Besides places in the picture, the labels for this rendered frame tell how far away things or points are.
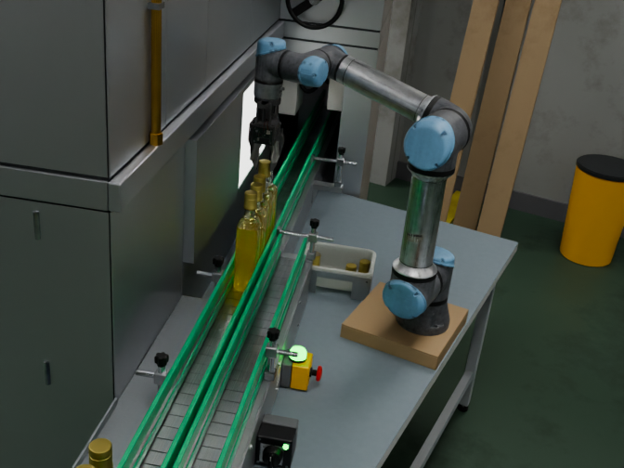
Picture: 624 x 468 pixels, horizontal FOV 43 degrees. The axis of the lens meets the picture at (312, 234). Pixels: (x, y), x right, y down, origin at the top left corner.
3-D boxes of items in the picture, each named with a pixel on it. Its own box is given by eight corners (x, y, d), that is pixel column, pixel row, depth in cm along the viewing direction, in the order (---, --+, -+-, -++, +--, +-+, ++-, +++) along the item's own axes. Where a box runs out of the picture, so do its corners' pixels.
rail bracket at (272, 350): (266, 372, 185) (269, 324, 179) (296, 378, 184) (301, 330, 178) (262, 383, 181) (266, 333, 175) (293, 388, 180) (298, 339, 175)
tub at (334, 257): (305, 263, 260) (308, 240, 256) (373, 273, 258) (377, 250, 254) (296, 289, 245) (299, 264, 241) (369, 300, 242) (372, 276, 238)
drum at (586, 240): (620, 252, 467) (646, 163, 442) (612, 276, 437) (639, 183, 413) (560, 235, 479) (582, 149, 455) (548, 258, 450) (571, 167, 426)
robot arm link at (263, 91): (257, 75, 212) (287, 80, 212) (256, 92, 214) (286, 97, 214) (251, 83, 206) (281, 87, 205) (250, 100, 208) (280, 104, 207)
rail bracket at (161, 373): (139, 396, 173) (139, 345, 167) (170, 401, 172) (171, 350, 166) (133, 408, 169) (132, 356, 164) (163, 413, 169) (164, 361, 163)
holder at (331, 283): (290, 262, 261) (292, 240, 257) (372, 275, 258) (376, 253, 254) (279, 287, 245) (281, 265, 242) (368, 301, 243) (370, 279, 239)
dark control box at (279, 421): (262, 441, 182) (264, 412, 178) (295, 448, 181) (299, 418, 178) (253, 465, 175) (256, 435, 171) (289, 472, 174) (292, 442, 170)
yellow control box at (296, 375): (284, 371, 207) (286, 348, 203) (312, 376, 206) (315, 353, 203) (279, 387, 200) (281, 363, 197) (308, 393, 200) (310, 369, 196)
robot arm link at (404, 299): (439, 306, 215) (474, 113, 191) (417, 331, 203) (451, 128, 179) (399, 292, 220) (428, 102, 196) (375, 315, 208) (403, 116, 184)
